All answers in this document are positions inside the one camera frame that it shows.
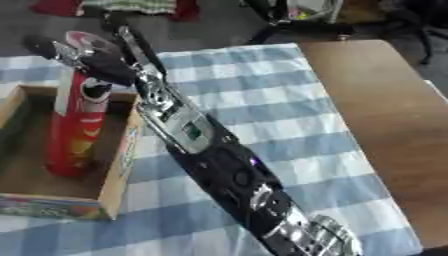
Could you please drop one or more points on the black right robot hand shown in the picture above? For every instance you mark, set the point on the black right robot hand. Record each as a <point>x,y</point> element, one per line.
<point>111,65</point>

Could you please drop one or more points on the red cylindrical bottle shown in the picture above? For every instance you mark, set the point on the red cylindrical bottle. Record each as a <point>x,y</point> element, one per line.
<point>74,140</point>

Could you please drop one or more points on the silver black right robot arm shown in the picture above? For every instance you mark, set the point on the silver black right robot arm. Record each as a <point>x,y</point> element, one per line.
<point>233,166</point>

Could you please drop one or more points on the tan cardboard box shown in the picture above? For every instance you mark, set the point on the tan cardboard box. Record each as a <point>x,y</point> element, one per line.
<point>114,186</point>

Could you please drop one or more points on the green striped cloth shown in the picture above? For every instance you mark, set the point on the green striped cloth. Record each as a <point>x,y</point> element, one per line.
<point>131,5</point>

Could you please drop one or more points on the red cloth bag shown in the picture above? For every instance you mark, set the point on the red cloth bag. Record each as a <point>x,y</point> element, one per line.
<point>185,10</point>

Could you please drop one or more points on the black chair with items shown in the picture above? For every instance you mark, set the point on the black chair with items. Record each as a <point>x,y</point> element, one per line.
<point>297,16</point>

